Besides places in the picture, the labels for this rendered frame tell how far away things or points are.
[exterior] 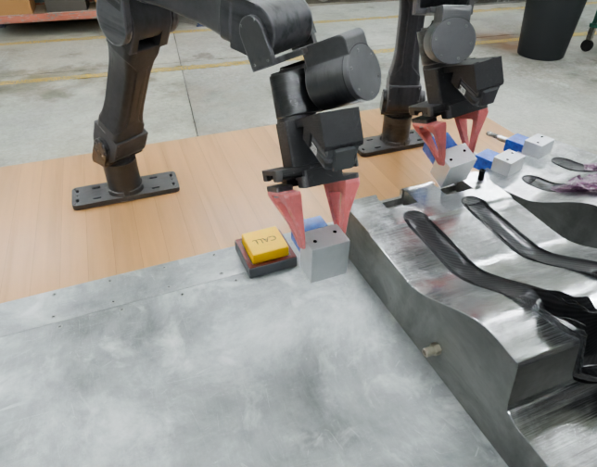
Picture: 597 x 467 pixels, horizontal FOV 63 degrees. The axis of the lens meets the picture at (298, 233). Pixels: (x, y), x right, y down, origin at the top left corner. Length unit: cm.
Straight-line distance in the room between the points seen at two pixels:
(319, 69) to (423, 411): 41
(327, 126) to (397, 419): 34
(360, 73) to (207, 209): 50
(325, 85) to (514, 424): 40
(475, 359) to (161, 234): 55
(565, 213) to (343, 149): 50
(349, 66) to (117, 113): 47
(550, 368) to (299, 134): 36
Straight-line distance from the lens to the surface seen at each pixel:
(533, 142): 107
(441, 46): 70
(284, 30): 55
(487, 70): 71
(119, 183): 98
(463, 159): 81
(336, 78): 51
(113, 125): 89
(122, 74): 81
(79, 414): 66
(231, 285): 75
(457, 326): 59
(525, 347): 54
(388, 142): 113
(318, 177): 55
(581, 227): 90
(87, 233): 93
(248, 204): 93
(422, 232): 74
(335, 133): 48
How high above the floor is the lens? 131
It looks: 37 degrees down
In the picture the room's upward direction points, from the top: straight up
